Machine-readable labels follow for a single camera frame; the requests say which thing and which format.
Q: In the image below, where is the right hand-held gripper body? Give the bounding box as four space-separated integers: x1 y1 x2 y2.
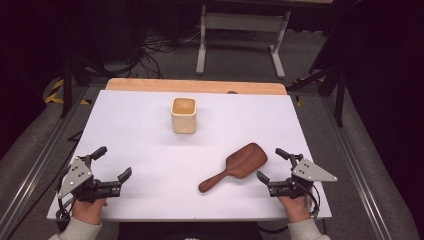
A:
268 153 338 200

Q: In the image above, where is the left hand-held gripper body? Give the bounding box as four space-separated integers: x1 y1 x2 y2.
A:
57 155 122 203

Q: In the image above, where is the brown wooden hairbrush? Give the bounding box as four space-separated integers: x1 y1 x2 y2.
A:
198 142 269 194

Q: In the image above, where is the square wooden cup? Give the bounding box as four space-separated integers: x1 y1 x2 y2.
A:
170 96 198 135

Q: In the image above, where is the person's right hand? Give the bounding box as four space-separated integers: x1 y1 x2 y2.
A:
277 194 313 224

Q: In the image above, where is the person's left hand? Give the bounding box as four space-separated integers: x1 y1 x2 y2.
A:
71 198 109 226

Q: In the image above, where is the white table cover board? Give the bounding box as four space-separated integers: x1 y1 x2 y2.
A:
46 89 333 222

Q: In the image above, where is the yellow black hazard tape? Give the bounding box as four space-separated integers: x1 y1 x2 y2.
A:
44 77 92 106

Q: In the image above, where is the black metal stand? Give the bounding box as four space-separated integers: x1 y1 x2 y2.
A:
59 54 111 119

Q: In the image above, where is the black tripod stand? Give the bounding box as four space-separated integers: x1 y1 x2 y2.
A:
286 61 348 128

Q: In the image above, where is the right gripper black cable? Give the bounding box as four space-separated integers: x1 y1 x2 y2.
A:
299 182 322 220

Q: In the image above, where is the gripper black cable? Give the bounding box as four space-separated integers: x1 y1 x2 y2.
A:
54 178 75 222
299 182 322 220

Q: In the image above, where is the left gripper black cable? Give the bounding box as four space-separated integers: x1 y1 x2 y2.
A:
54 178 75 222

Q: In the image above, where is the thin black cable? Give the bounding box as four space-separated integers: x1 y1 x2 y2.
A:
255 223 290 235

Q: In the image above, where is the aluminium rail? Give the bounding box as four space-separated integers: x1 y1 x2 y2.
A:
318 94 393 240
0 85 93 240

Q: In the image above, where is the tangle of black floor cables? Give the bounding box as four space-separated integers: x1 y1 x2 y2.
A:
109 28 203 80

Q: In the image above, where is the white metal desk frame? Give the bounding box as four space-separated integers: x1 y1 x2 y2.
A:
195 4 292 80

